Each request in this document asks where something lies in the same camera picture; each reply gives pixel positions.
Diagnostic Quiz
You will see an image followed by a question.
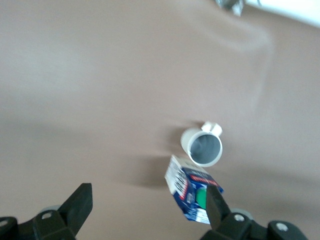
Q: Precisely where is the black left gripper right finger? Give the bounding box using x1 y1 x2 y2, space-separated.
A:
204 184 254 240

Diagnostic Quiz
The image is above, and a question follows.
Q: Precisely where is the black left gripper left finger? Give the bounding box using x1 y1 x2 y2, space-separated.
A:
31 182 94 240

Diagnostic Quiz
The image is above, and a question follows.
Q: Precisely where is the blue white milk carton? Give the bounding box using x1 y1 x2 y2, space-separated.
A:
164 154 225 225

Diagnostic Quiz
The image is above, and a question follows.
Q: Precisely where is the beige mug with handle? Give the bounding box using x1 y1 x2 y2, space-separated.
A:
180 120 224 168

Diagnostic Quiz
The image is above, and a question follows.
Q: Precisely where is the metal table edge bracket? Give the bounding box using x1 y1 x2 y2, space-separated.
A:
214 0 245 17

